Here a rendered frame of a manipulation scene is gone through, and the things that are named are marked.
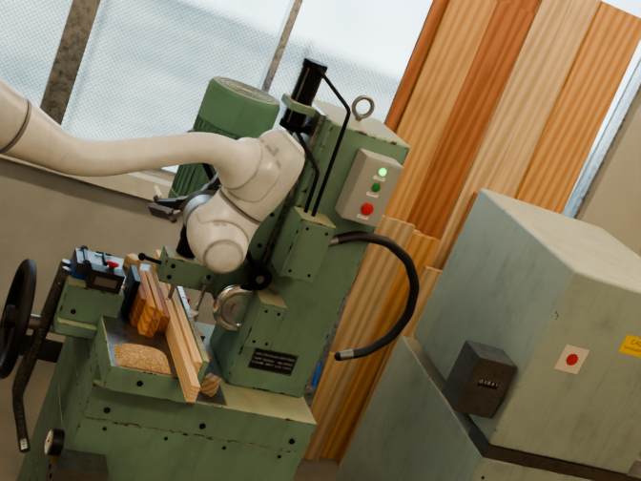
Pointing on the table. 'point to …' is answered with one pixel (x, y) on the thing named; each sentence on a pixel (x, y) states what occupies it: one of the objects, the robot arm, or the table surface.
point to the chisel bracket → (182, 270)
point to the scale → (191, 319)
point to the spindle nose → (184, 244)
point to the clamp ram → (130, 288)
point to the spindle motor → (226, 124)
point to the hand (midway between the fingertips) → (186, 178)
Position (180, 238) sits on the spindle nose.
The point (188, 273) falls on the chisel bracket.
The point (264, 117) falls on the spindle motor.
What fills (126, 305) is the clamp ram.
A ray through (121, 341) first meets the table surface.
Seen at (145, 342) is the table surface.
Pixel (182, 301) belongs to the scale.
